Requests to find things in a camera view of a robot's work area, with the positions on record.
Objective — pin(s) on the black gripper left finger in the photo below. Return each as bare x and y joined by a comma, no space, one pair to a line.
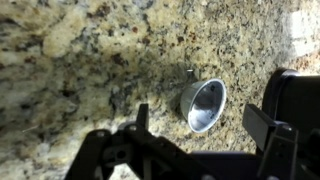
143,116

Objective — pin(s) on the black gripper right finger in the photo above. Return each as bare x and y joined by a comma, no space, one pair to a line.
258,125

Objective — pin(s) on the silver metal coffee filter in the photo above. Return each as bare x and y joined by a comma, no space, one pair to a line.
202,102

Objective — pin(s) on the black white coffee maker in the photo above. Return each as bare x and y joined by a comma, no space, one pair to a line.
293,98

